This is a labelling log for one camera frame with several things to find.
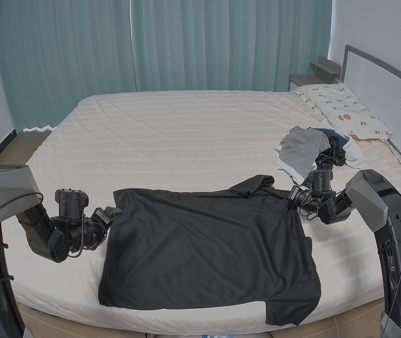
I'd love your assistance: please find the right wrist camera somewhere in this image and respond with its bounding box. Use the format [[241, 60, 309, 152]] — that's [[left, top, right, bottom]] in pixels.
[[288, 184, 309, 204]]

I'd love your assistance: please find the blue-green curtain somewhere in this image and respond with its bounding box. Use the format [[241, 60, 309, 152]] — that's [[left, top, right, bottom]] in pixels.
[[0, 0, 133, 133], [129, 0, 334, 92]]

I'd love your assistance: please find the pile of clothes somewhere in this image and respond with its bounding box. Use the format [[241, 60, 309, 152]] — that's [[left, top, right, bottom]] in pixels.
[[274, 125, 363, 184]]

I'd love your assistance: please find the black T-shirt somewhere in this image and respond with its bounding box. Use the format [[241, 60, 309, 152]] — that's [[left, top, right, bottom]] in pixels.
[[98, 175, 323, 326]]

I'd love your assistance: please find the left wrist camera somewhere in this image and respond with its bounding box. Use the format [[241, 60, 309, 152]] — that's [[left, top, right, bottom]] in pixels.
[[93, 206, 123, 227]]

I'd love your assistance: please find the bed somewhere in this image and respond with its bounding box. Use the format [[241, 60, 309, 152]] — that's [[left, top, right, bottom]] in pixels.
[[1, 44, 401, 334]]

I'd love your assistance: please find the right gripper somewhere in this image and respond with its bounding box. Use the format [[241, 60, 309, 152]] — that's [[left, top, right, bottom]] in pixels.
[[300, 190, 325, 213]]

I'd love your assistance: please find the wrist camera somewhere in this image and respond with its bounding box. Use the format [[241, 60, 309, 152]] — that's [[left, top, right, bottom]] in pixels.
[[288, 184, 309, 204], [93, 206, 123, 227]]

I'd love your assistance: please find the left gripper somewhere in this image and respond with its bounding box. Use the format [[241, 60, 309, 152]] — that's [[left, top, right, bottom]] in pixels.
[[80, 217, 112, 250]]

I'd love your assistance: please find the white printed pillow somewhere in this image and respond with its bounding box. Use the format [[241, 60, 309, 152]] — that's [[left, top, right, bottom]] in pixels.
[[289, 82, 393, 141]]

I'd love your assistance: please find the black cable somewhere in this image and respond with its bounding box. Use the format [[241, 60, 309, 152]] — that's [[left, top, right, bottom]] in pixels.
[[0, 192, 45, 239]]

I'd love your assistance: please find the grey bedside table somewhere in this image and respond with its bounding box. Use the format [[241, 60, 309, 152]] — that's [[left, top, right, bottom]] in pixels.
[[289, 56, 342, 92]]

